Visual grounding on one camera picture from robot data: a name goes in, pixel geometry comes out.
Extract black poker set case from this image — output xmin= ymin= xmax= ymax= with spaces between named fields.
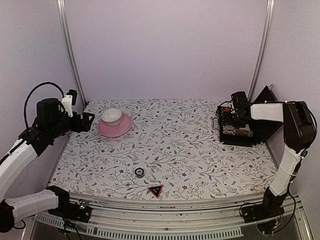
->
xmin=216 ymin=100 xmax=282 ymax=147

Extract floral table mat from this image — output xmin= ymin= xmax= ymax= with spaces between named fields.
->
xmin=50 ymin=99 xmax=277 ymax=201

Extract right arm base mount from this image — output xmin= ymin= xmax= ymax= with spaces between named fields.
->
xmin=239 ymin=189 xmax=288 ymax=223

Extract black red triangle button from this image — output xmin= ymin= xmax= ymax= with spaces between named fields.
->
xmin=148 ymin=185 xmax=164 ymax=199

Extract right aluminium frame post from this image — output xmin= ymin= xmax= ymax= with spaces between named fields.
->
xmin=247 ymin=0 xmax=275 ymax=101

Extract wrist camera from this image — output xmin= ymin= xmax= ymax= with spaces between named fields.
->
xmin=61 ymin=89 xmax=78 ymax=118
xmin=231 ymin=91 xmax=248 ymax=109

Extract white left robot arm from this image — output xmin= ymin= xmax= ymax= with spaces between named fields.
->
xmin=0 ymin=95 xmax=95 ymax=233

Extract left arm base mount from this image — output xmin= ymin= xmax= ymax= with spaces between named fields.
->
xmin=46 ymin=186 xmax=92 ymax=223

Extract chip rows in case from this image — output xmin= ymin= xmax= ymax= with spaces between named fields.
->
xmin=218 ymin=106 xmax=232 ymax=114

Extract aluminium frame post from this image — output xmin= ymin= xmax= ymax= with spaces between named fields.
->
xmin=56 ymin=0 xmax=87 ymax=106
xmin=247 ymin=0 xmax=275 ymax=101

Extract left aluminium frame post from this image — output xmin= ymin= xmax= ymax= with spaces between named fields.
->
xmin=56 ymin=0 xmax=87 ymax=106

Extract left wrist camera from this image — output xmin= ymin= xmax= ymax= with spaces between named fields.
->
xmin=61 ymin=89 xmax=78 ymax=118

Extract pink saucer plate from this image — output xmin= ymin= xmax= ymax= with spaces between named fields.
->
xmin=97 ymin=114 xmax=132 ymax=138

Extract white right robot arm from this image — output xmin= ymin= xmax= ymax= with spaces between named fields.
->
xmin=226 ymin=100 xmax=318 ymax=218

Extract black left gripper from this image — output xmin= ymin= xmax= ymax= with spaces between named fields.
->
xmin=49 ymin=111 xmax=95 ymax=139

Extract white ceramic bowl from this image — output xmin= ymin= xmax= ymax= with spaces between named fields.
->
xmin=101 ymin=108 xmax=123 ymax=127

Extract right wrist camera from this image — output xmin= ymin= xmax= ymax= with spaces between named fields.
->
xmin=231 ymin=91 xmax=248 ymax=109

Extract metal front rail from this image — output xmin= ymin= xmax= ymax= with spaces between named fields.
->
xmin=22 ymin=193 xmax=313 ymax=240

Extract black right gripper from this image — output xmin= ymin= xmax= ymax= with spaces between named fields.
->
xmin=222 ymin=111 xmax=247 ymax=128

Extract green chip stack in case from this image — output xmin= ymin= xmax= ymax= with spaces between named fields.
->
xmin=245 ymin=130 xmax=254 ymax=138

